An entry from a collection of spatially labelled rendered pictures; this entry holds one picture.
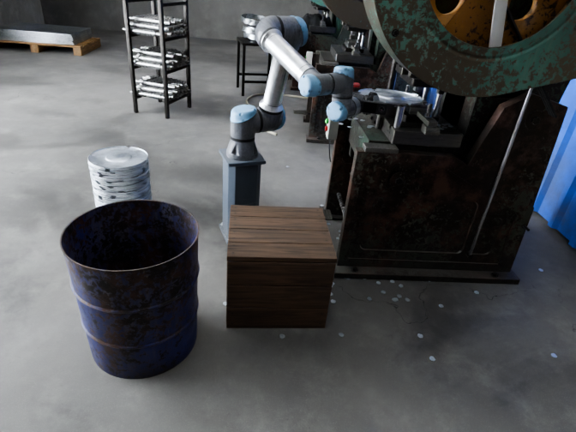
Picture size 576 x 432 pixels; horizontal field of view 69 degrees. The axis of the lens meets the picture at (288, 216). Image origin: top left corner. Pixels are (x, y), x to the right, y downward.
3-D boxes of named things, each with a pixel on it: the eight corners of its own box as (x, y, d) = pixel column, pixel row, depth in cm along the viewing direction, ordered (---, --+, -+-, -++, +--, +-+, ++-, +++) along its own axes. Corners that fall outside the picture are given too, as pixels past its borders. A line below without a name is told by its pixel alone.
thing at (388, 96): (399, 90, 207) (399, 88, 207) (435, 105, 184) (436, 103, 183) (346, 89, 198) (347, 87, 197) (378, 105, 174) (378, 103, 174)
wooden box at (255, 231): (225, 327, 167) (226, 256, 150) (229, 268, 200) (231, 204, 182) (325, 327, 172) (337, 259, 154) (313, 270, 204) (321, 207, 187)
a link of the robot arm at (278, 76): (246, 124, 207) (268, 9, 170) (271, 121, 215) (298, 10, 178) (258, 138, 201) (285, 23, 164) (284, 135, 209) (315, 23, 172)
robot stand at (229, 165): (227, 244, 217) (228, 164, 194) (219, 225, 232) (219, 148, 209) (261, 239, 223) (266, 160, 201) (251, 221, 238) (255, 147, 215)
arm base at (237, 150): (231, 162, 196) (231, 141, 191) (223, 149, 208) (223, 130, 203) (261, 159, 201) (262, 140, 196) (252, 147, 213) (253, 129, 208)
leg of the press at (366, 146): (333, 278, 201) (368, 86, 155) (330, 263, 210) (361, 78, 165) (518, 285, 208) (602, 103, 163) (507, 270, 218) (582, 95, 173)
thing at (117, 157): (136, 171, 206) (136, 170, 206) (77, 166, 206) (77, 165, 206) (155, 150, 231) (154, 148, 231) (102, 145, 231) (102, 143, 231)
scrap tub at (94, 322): (65, 383, 140) (33, 268, 116) (106, 297, 176) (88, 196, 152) (194, 385, 144) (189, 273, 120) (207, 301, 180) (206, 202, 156)
